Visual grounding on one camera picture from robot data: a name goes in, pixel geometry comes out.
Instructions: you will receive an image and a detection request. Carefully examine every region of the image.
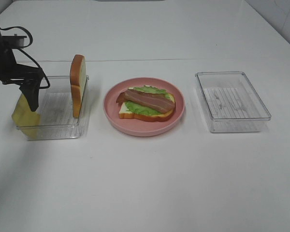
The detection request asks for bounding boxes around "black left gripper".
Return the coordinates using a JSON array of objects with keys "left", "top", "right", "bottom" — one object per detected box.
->
[{"left": 0, "top": 48, "right": 44, "bottom": 112}]

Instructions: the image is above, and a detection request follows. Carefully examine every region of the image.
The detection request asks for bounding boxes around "white bread slice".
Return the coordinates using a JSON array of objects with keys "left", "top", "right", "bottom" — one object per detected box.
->
[{"left": 117, "top": 84, "right": 176, "bottom": 122}]

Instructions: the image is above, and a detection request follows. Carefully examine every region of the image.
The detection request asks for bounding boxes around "green lettuce leaf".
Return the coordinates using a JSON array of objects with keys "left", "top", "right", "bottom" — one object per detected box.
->
[{"left": 122, "top": 85, "right": 175, "bottom": 116}]

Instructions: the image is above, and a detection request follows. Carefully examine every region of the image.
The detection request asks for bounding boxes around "pink bacon strip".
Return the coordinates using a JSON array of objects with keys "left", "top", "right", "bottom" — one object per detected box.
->
[{"left": 116, "top": 89, "right": 175, "bottom": 114}]

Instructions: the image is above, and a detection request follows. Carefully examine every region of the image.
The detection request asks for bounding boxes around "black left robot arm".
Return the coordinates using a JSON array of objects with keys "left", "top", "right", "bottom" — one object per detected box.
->
[{"left": 0, "top": 26, "right": 50, "bottom": 112}]

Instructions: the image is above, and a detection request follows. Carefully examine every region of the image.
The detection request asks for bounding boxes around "clear left plastic container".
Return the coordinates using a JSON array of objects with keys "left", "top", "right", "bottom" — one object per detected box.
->
[{"left": 15, "top": 74, "right": 90, "bottom": 141}]

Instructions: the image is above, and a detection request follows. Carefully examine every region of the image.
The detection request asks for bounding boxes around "clear plastic container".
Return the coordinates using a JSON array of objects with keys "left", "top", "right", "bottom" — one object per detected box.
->
[
  {"left": 15, "top": 74, "right": 90, "bottom": 141},
  {"left": 195, "top": 71, "right": 271, "bottom": 133}
]

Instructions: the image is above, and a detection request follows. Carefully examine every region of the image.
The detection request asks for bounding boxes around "yellow cheese slice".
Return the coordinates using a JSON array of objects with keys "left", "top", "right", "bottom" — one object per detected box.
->
[{"left": 12, "top": 94, "right": 41, "bottom": 128}]

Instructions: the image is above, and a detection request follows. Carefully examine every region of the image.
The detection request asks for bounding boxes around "upright bread slice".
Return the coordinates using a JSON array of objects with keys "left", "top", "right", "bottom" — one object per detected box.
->
[{"left": 70, "top": 55, "right": 87, "bottom": 118}]

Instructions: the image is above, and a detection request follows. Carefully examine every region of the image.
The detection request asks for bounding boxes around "pink round plate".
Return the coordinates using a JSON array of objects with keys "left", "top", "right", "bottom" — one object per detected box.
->
[{"left": 103, "top": 77, "right": 185, "bottom": 137}]

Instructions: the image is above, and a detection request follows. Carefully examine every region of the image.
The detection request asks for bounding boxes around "clear right plastic container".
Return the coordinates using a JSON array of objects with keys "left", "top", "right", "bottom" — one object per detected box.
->
[{"left": 195, "top": 71, "right": 271, "bottom": 133}]

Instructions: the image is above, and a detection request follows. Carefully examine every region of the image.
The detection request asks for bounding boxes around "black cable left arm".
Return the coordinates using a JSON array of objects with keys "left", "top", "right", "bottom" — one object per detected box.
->
[{"left": 0, "top": 26, "right": 51, "bottom": 89}]

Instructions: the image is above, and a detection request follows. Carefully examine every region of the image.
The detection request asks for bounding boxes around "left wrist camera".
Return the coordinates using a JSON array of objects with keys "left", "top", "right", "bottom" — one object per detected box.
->
[{"left": 2, "top": 35, "right": 26, "bottom": 48}]

